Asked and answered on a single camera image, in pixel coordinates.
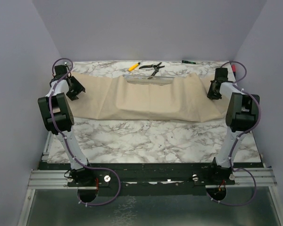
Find beige surgical wrap cloth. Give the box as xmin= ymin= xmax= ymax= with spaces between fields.
xmin=68 ymin=73 xmax=229 ymax=122

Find wire mesh instrument tray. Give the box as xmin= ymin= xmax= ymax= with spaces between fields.
xmin=123 ymin=74 xmax=174 ymax=86

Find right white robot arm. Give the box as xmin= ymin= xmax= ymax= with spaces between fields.
xmin=207 ymin=79 xmax=261 ymax=184

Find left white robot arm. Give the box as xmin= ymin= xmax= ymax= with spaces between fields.
xmin=38 ymin=75 xmax=95 ymax=186

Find red marker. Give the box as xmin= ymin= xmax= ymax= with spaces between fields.
xmin=231 ymin=64 xmax=236 ymax=74

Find green black marker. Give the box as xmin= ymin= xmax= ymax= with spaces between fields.
xmin=181 ymin=60 xmax=196 ymax=65

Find yellow black marker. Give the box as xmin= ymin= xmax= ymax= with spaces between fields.
xmin=128 ymin=62 xmax=141 ymax=72

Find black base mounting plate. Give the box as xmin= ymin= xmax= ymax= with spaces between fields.
xmin=39 ymin=162 xmax=236 ymax=196

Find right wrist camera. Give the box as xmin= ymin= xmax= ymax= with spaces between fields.
xmin=215 ymin=67 xmax=228 ymax=82

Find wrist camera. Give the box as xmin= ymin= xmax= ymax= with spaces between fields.
xmin=54 ymin=65 xmax=68 ymax=76
xmin=215 ymin=67 xmax=228 ymax=82

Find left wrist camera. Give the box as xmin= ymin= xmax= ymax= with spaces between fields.
xmin=54 ymin=65 xmax=68 ymax=76

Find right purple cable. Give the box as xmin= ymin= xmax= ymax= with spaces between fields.
xmin=209 ymin=61 xmax=261 ymax=207

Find black handled pliers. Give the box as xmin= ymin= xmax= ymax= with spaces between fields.
xmin=139 ymin=62 xmax=165 ymax=77

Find aluminium extrusion rail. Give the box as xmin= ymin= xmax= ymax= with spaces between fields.
xmin=28 ymin=168 xmax=277 ymax=190

